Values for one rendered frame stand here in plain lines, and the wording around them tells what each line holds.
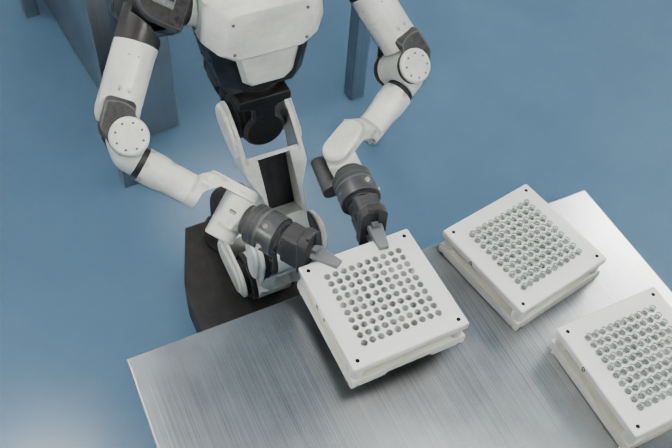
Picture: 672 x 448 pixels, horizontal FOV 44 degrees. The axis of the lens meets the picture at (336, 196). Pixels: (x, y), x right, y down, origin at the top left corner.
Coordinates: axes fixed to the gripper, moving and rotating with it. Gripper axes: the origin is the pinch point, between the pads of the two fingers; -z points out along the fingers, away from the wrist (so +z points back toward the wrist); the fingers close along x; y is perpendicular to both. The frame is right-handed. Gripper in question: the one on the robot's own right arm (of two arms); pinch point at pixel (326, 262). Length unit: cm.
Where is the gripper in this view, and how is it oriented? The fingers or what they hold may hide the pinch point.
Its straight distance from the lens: 163.0
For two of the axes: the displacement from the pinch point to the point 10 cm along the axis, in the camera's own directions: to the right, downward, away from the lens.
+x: -0.5, 6.6, 7.5
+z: -8.4, -4.3, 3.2
